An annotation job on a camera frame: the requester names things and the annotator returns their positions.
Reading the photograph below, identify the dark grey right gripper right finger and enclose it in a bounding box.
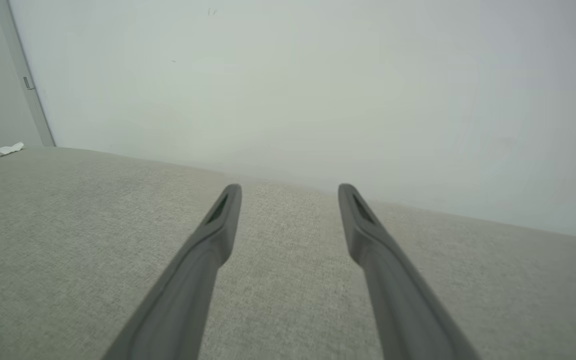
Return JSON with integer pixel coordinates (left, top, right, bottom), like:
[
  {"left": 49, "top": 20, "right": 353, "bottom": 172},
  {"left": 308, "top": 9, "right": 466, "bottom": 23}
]
[{"left": 338, "top": 183, "right": 481, "bottom": 360}]

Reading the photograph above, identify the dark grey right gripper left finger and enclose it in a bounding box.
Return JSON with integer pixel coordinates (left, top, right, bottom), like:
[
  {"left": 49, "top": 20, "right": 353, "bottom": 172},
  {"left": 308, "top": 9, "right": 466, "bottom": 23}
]
[{"left": 100, "top": 183, "right": 243, "bottom": 360}]

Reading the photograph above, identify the grey fabric sofa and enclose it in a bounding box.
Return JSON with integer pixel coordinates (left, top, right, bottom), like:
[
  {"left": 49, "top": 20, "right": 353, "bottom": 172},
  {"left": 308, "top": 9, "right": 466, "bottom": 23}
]
[{"left": 0, "top": 146, "right": 576, "bottom": 360}]

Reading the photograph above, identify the grey metal wall rail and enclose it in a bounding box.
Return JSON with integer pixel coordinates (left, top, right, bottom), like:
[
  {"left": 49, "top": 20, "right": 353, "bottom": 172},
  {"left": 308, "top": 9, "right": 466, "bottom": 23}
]
[{"left": 0, "top": 0, "right": 57, "bottom": 148}]

